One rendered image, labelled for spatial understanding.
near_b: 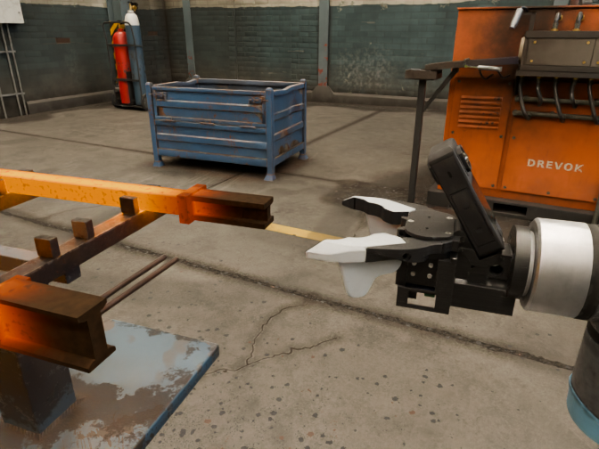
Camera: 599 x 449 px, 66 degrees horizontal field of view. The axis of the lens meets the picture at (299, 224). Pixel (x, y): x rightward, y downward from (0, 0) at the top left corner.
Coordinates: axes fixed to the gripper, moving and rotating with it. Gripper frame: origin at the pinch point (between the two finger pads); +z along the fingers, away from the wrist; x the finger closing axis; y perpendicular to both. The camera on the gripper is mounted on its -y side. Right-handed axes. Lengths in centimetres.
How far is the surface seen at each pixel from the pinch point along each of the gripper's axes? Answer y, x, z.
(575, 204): 81, 265, -89
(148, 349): 26.3, 2.8, 28.1
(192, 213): 0.8, -1.5, 15.4
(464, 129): 41, 275, -18
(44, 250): 0.5, -15.1, 23.3
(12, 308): -0.8, -25.1, 15.6
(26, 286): -2.0, -23.9, 15.3
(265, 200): -1.3, -0.4, 6.7
